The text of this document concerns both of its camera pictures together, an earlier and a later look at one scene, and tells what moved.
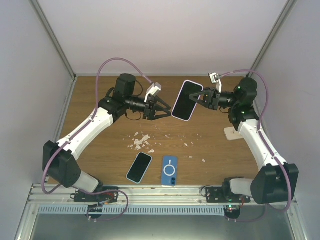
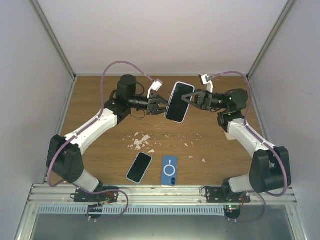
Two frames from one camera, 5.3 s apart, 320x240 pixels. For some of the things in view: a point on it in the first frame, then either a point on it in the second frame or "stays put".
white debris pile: x=137 y=142 stays put
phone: x=139 y=167 stays put
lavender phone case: x=178 y=99 to x=177 y=108
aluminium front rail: x=134 y=196 stays put
